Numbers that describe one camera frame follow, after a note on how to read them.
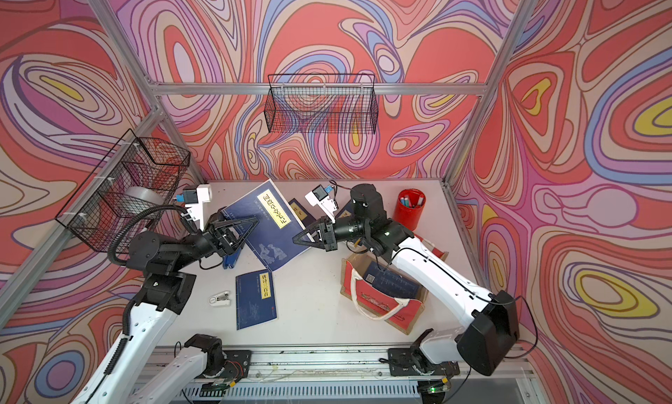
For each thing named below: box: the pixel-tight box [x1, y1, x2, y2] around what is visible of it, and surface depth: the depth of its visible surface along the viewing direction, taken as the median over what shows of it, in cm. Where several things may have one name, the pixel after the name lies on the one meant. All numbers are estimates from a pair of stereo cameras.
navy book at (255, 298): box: [235, 268, 278, 331], surface depth 86 cm
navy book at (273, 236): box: [221, 179, 311, 272], surface depth 59 cm
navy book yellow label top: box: [363, 260, 422, 300], surface depth 90 cm
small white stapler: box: [209, 291, 231, 307], surface depth 86 cm
